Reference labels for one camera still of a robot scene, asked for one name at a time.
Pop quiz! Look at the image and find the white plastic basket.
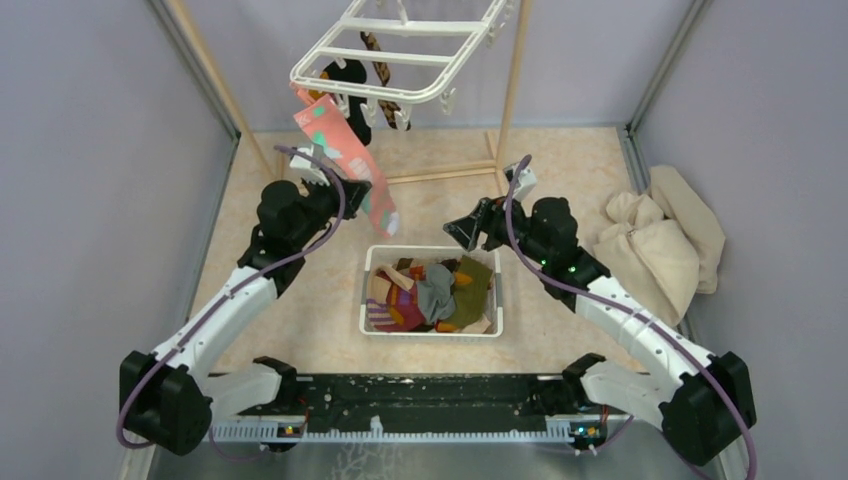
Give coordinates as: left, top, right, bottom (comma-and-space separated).
359, 246, 504, 342

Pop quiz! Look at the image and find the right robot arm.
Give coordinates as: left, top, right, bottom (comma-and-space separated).
443, 197, 758, 479

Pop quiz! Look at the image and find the white plastic sock hanger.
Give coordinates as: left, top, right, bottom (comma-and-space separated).
290, 1, 515, 131

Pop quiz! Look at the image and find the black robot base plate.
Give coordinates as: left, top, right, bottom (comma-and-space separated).
241, 374, 622, 455

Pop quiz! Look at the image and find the wooden hanger rack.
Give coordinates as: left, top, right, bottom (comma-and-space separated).
162, 0, 535, 200

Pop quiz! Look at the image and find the maroon striped beige sock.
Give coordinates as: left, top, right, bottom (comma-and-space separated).
365, 266, 426, 333

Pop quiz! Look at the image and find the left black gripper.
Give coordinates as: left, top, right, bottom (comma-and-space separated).
291, 167, 372, 249

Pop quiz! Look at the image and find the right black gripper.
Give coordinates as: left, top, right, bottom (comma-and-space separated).
443, 189, 550, 266

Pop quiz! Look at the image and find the pink patterned sock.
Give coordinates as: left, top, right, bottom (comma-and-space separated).
293, 96, 400, 237

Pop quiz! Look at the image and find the olive green striped sock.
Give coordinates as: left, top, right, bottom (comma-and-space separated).
436, 255, 494, 333

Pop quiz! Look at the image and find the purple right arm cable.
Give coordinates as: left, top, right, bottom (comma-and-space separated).
503, 154, 760, 480

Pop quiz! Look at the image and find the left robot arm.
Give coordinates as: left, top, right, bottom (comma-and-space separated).
115, 178, 371, 456

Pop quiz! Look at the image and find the brown argyle hanging sock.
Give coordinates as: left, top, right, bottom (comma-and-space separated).
359, 31, 400, 130

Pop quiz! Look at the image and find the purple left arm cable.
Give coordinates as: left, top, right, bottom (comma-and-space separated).
115, 145, 348, 463

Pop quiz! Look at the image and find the beige crumpled cloth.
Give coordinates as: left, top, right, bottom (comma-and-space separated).
593, 165, 726, 327

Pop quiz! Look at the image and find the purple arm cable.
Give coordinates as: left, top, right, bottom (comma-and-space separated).
503, 154, 760, 480
115, 145, 348, 463

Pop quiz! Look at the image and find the grey sock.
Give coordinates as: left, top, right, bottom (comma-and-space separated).
415, 263, 456, 325

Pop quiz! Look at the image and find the aluminium frame rail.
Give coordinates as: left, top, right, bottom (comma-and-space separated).
121, 374, 757, 480

